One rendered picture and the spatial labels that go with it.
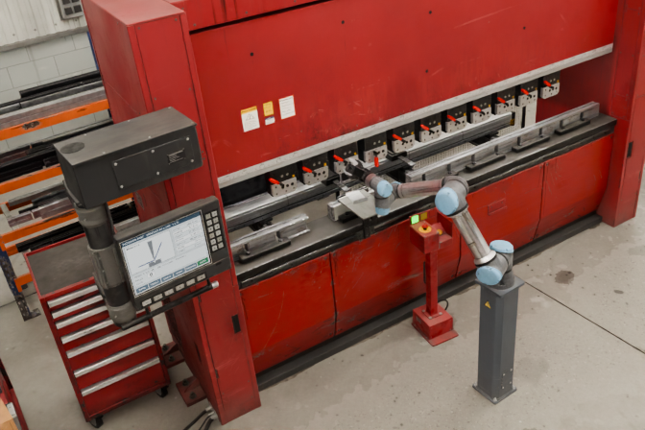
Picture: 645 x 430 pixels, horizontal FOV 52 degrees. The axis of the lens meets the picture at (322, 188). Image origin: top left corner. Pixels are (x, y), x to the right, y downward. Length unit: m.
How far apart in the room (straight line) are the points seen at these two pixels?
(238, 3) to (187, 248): 1.14
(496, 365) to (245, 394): 1.40
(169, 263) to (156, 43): 0.90
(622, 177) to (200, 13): 3.40
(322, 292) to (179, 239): 1.37
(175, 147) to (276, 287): 1.36
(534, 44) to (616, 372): 2.02
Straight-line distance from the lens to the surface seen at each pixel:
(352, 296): 4.10
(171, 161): 2.68
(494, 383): 3.95
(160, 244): 2.78
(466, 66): 4.10
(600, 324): 4.62
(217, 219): 2.84
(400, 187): 3.48
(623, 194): 5.44
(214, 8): 3.14
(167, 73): 2.91
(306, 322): 4.01
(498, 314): 3.61
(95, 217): 2.76
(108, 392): 4.07
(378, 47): 3.65
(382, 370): 4.19
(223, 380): 3.82
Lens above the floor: 2.97
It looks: 29 degrees down
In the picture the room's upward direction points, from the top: 6 degrees counter-clockwise
